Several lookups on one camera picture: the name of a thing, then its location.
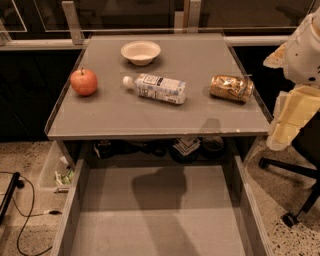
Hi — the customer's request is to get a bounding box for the crushed gold drink can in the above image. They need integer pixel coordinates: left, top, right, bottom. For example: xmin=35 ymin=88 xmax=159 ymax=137
xmin=210 ymin=75 xmax=255 ymax=103

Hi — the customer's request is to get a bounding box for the red apple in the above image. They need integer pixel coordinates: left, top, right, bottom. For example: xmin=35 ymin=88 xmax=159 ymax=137
xmin=70 ymin=68 xmax=98 ymax=96

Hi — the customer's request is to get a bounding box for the black floor cable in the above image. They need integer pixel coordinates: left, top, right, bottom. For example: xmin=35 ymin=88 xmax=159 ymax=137
xmin=0 ymin=171 xmax=63 ymax=256

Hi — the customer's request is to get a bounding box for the black bar on floor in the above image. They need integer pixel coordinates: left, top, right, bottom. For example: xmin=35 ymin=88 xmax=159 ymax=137
xmin=0 ymin=172 xmax=24 ymax=225

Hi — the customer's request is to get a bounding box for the black office chair base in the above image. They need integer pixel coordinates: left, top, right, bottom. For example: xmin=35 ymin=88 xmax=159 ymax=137
xmin=258 ymin=113 xmax=320 ymax=228

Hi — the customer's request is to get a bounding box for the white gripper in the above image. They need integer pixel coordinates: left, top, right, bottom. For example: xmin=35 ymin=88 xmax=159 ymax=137
xmin=263 ymin=7 xmax=320 ymax=151

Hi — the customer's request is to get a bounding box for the grey open top drawer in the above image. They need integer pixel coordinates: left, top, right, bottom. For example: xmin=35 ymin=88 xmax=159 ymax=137
xmin=50 ymin=156 xmax=273 ymax=256

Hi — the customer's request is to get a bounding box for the grey cabinet table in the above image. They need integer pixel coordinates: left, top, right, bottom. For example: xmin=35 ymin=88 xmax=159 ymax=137
xmin=44 ymin=32 xmax=274 ymax=168

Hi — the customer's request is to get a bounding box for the metal railing post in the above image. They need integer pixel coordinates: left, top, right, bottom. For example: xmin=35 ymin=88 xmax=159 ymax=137
xmin=62 ymin=1 xmax=85 ymax=45

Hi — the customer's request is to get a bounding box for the white paper bowl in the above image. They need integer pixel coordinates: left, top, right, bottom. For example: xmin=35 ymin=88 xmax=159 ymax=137
xmin=121 ymin=41 xmax=161 ymax=66

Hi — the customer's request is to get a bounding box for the dark clutter under table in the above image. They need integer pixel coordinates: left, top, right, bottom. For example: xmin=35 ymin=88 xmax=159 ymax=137
xmin=93 ymin=136 xmax=225 ymax=164

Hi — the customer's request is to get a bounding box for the clear plastic storage bin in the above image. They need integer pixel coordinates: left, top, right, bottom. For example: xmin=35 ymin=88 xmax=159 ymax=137
xmin=38 ymin=142 xmax=74 ymax=193

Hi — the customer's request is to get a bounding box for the clear plastic water bottle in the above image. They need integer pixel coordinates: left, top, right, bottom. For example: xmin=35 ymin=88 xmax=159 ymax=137
xmin=122 ymin=73 xmax=186 ymax=105

